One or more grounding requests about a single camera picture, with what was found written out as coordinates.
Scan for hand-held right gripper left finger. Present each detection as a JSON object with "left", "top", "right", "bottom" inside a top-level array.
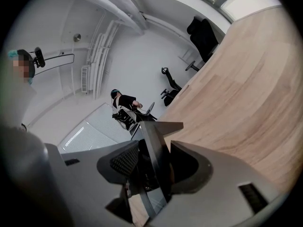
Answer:
[{"left": 44, "top": 139, "right": 140, "bottom": 227}]

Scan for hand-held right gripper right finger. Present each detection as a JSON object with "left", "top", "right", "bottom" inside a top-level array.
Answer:
[{"left": 151, "top": 140, "right": 292, "bottom": 227}]

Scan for grey laptop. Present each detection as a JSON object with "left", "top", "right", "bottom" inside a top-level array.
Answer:
[{"left": 141, "top": 101, "right": 156, "bottom": 117}]

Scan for white air vent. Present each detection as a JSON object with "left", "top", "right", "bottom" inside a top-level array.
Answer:
[{"left": 80, "top": 65, "right": 89, "bottom": 93}]

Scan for person's white clothed torso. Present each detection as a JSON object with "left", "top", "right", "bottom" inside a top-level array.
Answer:
[{"left": 4, "top": 80, "right": 38, "bottom": 131}]

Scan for black mesh office chair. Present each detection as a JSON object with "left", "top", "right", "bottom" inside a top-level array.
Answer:
[{"left": 160, "top": 67, "right": 183, "bottom": 107}]

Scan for long white ceiling lamp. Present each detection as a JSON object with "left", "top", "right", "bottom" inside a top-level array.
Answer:
[{"left": 35, "top": 52, "right": 76, "bottom": 76}]

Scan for white ceiling pipes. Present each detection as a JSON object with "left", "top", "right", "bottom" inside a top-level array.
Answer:
[{"left": 86, "top": 10, "right": 119, "bottom": 100}]

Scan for person's head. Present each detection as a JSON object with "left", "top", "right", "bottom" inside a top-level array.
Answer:
[{"left": 7, "top": 49, "right": 36, "bottom": 85}]

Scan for black padded office chair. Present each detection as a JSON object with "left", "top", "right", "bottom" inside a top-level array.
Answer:
[{"left": 185, "top": 16, "right": 220, "bottom": 72}]

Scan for black head-mounted camera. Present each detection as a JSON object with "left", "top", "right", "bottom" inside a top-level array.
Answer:
[{"left": 33, "top": 46, "right": 46, "bottom": 69}]

